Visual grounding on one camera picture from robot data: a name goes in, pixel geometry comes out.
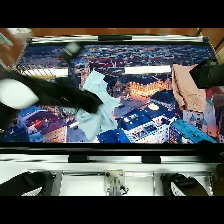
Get light blue shirt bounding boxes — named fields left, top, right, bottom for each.
left=75, top=70, right=122, bottom=142

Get pink garment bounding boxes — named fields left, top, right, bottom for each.
left=171, top=63, right=210, bottom=113

